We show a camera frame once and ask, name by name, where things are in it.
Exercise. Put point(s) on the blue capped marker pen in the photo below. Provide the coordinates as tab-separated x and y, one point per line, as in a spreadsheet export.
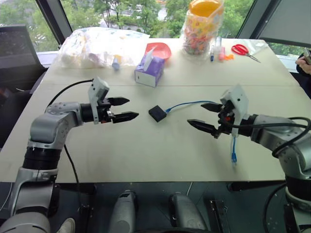
212	54

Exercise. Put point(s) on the black metal bracket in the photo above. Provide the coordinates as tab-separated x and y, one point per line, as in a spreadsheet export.
219	216

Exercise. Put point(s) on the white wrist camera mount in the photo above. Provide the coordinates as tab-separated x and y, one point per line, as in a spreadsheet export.
99	88
239	99

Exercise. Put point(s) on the clear plastic bag with items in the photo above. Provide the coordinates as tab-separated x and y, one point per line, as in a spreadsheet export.
97	46

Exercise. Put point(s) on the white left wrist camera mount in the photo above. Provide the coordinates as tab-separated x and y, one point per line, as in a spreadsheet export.
99	88

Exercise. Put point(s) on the small black adapter box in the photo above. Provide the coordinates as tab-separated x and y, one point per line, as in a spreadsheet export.
157	113

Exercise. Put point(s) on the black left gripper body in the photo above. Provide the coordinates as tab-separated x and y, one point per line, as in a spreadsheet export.
104	115

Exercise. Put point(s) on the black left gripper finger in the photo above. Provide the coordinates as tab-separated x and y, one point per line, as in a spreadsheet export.
124	117
119	101

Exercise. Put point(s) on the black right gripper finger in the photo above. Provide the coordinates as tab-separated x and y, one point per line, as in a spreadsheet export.
212	107
204	126

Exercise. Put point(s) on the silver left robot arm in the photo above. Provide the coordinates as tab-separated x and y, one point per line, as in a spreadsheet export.
46	126

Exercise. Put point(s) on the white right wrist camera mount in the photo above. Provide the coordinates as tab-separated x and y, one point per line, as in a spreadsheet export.
239	99

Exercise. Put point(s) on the pink tube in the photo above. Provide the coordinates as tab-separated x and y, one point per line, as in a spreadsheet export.
221	52

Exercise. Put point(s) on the grey rounded robot leg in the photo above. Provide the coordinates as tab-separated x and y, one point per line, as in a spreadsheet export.
124	213
185	213

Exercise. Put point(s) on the clear flat plastic bag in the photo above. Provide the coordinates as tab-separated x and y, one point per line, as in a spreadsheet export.
260	47

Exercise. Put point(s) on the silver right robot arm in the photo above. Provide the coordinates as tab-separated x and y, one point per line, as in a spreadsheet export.
277	133

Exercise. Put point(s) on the bag of colourful candies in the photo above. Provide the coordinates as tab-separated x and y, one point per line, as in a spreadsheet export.
200	29

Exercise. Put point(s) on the small blue bottle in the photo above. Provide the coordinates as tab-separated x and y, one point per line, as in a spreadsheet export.
116	63

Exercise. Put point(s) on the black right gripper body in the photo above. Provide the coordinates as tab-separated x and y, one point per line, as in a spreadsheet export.
224	122

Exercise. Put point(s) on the small orange toy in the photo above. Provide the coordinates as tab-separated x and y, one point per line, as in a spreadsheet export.
229	57

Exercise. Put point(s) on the white shoe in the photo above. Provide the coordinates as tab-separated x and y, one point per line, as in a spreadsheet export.
66	226

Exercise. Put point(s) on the person's bare hand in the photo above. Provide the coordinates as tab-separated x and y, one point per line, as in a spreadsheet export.
303	63

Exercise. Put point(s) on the purple tissue box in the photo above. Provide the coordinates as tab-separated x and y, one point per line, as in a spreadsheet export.
151	70

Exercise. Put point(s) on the red plastic bowl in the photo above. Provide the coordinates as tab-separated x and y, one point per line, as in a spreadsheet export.
161	49

